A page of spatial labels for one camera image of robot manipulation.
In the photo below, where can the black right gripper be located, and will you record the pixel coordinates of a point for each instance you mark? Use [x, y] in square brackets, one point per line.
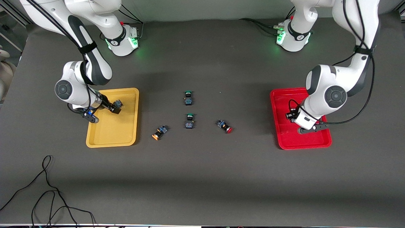
[106, 105]

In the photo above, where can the white round background object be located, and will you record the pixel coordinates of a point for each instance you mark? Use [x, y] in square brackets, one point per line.
[6, 72]

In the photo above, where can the green cap push button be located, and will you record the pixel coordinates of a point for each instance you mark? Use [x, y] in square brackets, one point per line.
[189, 124]
[188, 100]

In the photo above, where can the yellow plastic tray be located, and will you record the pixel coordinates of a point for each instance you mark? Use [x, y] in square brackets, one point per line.
[120, 129]

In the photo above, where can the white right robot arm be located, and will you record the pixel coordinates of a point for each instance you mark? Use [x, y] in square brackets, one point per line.
[72, 91]

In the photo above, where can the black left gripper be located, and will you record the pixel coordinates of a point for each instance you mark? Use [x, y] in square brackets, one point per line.
[291, 114]

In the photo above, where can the aluminium frame rail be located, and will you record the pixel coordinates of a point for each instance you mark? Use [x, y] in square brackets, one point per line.
[14, 15]

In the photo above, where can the red plastic tray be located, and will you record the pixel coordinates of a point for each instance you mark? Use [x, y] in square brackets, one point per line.
[284, 136]

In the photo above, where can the yellow cap push button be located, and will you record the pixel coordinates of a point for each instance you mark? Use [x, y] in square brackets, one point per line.
[160, 131]
[118, 103]

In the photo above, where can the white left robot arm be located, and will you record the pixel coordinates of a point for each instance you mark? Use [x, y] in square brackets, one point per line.
[335, 79]

